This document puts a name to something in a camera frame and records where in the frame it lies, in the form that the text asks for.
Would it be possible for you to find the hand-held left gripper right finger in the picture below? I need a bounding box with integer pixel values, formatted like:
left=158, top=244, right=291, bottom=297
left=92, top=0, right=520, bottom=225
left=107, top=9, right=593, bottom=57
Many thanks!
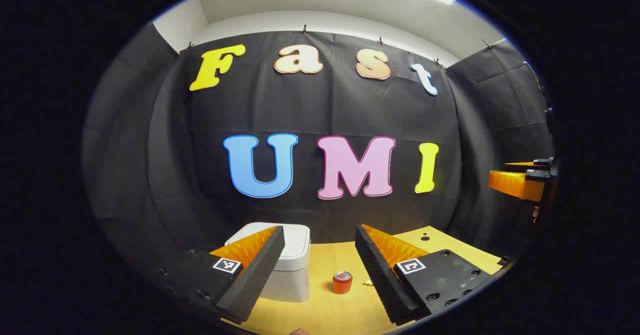
left=355, top=224, right=496, bottom=326

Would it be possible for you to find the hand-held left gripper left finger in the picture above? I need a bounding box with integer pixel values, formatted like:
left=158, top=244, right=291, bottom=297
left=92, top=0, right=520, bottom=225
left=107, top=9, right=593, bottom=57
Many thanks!
left=155, top=225, right=287, bottom=325

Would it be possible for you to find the white desktop garbage bin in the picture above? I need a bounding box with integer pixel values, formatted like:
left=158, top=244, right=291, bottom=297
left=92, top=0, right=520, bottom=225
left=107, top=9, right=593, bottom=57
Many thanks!
left=224, top=222, right=312, bottom=304

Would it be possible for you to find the red pop can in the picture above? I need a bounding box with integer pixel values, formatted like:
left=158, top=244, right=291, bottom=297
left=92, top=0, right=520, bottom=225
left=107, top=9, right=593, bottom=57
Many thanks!
left=332, top=271, right=354, bottom=295

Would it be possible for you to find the wooden desktop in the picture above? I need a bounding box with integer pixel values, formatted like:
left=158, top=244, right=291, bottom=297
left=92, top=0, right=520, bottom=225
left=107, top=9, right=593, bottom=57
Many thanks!
left=222, top=226, right=506, bottom=335

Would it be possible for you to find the black backdrop cloth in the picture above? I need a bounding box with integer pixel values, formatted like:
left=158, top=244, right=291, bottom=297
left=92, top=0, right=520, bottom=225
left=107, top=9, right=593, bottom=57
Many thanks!
left=82, top=22, right=557, bottom=281

